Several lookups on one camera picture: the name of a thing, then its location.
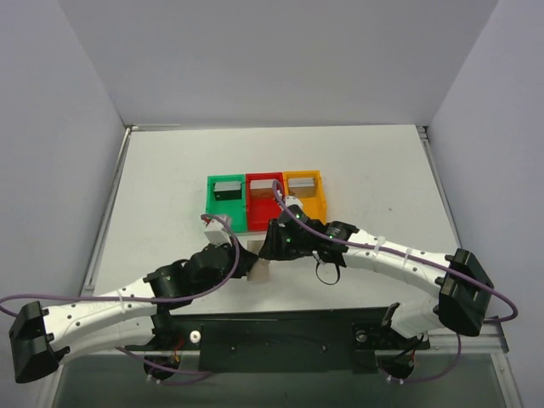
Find beige leather card holder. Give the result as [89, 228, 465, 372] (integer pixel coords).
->
[246, 240, 270, 283]

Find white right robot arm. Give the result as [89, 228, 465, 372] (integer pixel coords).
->
[259, 212, 494, 348]

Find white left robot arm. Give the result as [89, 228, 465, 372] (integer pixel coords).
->
[8, 244, 258, 383]

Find cards in green bin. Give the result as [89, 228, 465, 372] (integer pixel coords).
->
[212, 180, 242, 201]

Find yellow plastic bin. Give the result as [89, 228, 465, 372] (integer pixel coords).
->
[283, 170, 327, 224]

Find red plastic bin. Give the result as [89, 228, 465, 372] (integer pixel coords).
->
[246, 172, 283, 232]

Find green plastic bin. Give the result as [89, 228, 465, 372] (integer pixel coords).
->
[206, 174, 248, 233]

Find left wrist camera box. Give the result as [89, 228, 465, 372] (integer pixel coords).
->
[204, 214, 232, 246]

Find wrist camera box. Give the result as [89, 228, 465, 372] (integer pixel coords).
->
[284, 195, 303, 214]
[204, 214, 232, 246]

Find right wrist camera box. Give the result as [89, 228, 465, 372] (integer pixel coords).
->
[284, 195, 303, 214]

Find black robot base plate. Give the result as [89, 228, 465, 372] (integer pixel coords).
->
[129, 307, 430, 374]

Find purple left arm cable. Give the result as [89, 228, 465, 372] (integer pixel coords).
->
[0, 214, 242, 318]

